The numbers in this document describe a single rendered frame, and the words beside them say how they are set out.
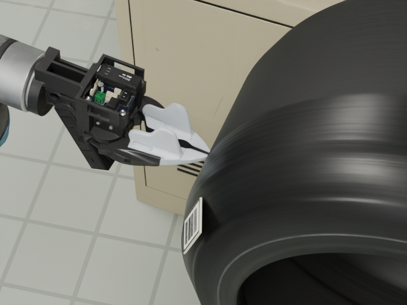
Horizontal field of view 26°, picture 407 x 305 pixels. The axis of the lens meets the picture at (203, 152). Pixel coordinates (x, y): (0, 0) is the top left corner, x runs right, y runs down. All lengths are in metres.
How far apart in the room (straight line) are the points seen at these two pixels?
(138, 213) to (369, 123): 1.72
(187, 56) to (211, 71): 0.06
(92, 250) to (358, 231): 1.67
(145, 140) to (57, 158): 1.61
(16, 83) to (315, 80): 0.35
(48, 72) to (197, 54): 0.92
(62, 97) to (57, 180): 1.53
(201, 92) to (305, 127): 1.17
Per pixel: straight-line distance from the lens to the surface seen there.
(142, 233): 2.43
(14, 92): 1.02
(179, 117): 1.00
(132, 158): 1.00
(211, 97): 1.97
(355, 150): 0.78
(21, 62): 1.02
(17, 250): 2.45
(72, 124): 1.05
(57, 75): 0.99
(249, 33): 1.78
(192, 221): 0.93
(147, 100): 1.05
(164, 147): 1.00
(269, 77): 0.94
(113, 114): 0.96
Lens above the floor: 2.08
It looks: 54 degrees down
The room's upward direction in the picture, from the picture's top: straight up
